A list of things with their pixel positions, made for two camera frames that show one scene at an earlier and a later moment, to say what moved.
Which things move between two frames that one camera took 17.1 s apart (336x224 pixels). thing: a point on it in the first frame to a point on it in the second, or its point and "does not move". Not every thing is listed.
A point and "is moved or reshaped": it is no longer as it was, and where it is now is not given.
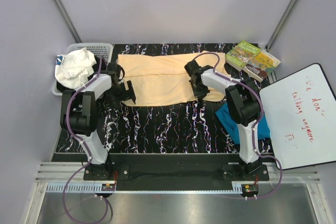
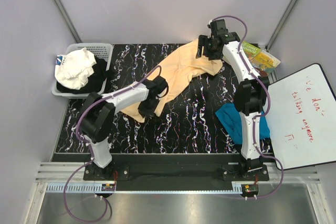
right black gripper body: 199,92 to 209,51
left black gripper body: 117,94 to 147,107
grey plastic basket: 104,50 does not move
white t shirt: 72,70 does not move
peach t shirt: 162,76 is moved or reshaped
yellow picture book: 262,65 does not move
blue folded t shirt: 232,127 does not move
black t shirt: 96,67 does not move
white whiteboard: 300,112 does not move
